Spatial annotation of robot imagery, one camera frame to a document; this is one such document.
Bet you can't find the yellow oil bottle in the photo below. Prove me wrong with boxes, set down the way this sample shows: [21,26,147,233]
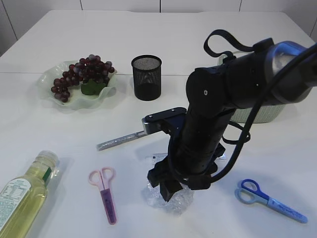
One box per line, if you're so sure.
[0,150,58,238]

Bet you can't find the black mesh pen holder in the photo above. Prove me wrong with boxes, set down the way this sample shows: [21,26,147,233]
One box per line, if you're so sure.
[131,55,162,101]

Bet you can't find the green plastic woven basket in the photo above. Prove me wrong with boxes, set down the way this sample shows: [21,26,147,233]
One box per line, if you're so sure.
[216,50,285,124]

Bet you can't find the pink capped scissors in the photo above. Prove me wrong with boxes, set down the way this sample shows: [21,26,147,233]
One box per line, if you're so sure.
[88,167,117,225]

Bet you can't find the clear plastic ruler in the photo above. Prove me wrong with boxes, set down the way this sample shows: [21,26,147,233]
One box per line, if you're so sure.
[145,153,227,165]

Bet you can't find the clear plastic sheet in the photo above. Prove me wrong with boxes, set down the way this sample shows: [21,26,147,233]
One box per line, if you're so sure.
[141,183,194,216]

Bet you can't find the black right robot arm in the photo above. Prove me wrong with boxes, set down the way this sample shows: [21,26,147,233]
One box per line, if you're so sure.
[144,39,317,201]

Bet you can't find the purple artificial grape bunch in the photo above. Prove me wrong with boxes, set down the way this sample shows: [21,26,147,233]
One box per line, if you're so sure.
[51,54,115,103]

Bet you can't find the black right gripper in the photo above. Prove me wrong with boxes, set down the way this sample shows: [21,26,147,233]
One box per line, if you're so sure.
[147,141,225,202]

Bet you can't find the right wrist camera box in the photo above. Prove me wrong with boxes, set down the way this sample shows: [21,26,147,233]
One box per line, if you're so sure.
[142,107,187,135]

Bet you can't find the silver glitter pen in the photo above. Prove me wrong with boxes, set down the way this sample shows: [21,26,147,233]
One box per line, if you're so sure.
[96,131,147,151]

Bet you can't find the blue capped scissors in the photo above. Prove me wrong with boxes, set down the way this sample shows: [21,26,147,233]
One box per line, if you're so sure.
[235,179,308,224]

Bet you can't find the green ruffled glass plate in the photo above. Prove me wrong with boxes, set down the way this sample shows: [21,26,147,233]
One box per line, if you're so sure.
[37,60,117,110]

